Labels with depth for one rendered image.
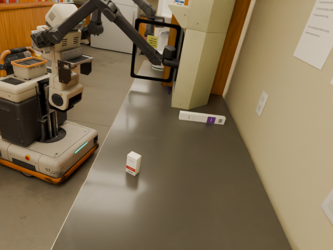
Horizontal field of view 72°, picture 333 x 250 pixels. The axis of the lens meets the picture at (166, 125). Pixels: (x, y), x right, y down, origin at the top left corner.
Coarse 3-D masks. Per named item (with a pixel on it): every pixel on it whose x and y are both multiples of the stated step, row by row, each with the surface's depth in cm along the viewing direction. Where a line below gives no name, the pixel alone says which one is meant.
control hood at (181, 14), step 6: (168, 6) 119; (174, 6) 119; (180, 6) 119; (186, 6) 130; (174, 12) 120; (180, 12) 120; (186, 12) 120; (180, 18) 122; (186, 18) 122; (180, 24) 123; (186, 24) 123
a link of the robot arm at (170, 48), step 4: (164, 48) 139; (168, 48) 139; (172, 48) 140; (164, 52) 140; (168, 52) 139; (172, 52) 139; (164, 56) 142; (168, 56) 141; (172, 56) 141; (156, 60) 142; (160, 60) 143; (156, 64) 144; (160, 64) 144
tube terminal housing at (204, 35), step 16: (192, 0) 117; (208, 0) 117; (224, 0) 123; (192, 16) 121; (208, 16) 121; (224, 16) 129; (192, 32) 125; (208, 32) 126; (224, 32) 136; (192, 48) 129; (208, 48) 132; (192, 64) 133; (208, 64) 140; (176, 80) 138; (192, 80) 138; (208, 80) 148; (176, 96) 143; (192, 96) 144; (208, 96) 157
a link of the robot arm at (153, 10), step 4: (132, 0) 158; (136, 0) 156; (140, 0) 155; (144, 0) 155; (140, 4) 156; (144, 4) 155; (148, 4) 154; (140, 8) 157; (144, 8) 156; (152, 8) 155; (144, 12) 157; (152, 12) 155
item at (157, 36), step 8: (144, 24) 150; (144, 32) 153; (152, 32) 153; (160, 32) 153; (168, 32) 153; (176, 32) 154; (152, 40) 155; (160, 40) 156; (168, 40) 156; (136, 48) 158; (160, 48) 158; (136, 56) 160; (144, 56) 160; (136, 64) 163; (144, 64) 163; (152, 64) 164; (136, 72) 166; (144, 72) 166; (152, 72) 167; (160, 72) 167; (168, 72) 167
